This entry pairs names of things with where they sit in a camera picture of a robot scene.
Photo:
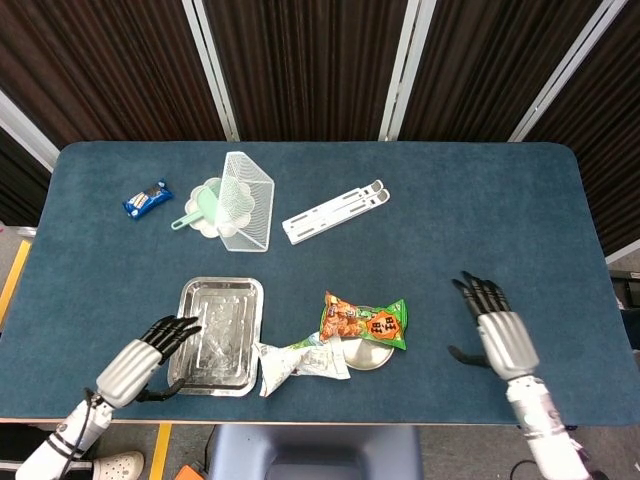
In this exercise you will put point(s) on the green plastic scoop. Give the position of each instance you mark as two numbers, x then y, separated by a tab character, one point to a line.
202	205

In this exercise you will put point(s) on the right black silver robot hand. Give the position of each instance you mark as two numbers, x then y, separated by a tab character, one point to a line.
507	345

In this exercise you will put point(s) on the white folding stand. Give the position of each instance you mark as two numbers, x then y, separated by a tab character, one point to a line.
335	212

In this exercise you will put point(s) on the white patterned snack bag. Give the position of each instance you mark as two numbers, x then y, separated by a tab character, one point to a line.
295	365

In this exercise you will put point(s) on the round steel plate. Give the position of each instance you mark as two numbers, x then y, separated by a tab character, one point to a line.
367	357

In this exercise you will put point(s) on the white screen frame post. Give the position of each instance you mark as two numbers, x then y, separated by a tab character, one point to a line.
402	70
212	70
25	130
565	75

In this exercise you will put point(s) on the orange object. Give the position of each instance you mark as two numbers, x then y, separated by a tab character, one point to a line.
192	474

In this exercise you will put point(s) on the white perforated clog shoe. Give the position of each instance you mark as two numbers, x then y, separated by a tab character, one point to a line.
120	465

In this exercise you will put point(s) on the rectangular steel tray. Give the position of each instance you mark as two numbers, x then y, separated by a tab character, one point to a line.
220	330

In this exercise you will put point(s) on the blue cookie packet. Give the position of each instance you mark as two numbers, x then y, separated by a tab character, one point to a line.
147	199

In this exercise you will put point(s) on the white flower-shaped dish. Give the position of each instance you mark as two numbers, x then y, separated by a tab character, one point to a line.
197	220

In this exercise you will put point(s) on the brown slatted screen panel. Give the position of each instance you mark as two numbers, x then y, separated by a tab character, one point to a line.
20	185
610	125
500	65
310	65
100	65

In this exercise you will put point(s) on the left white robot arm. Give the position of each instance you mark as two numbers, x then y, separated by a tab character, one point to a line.
60	445

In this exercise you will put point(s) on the black box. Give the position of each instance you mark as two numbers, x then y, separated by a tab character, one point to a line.
627	290

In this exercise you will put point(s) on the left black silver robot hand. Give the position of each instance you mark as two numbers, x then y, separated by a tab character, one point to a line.
130	370

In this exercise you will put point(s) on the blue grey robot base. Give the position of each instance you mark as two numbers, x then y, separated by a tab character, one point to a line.
320	452

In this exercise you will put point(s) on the blue felt table cover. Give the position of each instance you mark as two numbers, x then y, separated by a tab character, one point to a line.
450	225

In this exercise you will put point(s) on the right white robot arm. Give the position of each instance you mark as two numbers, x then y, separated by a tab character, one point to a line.
545	425

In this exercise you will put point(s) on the orange green snack bag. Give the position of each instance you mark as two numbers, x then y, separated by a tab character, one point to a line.
365	322

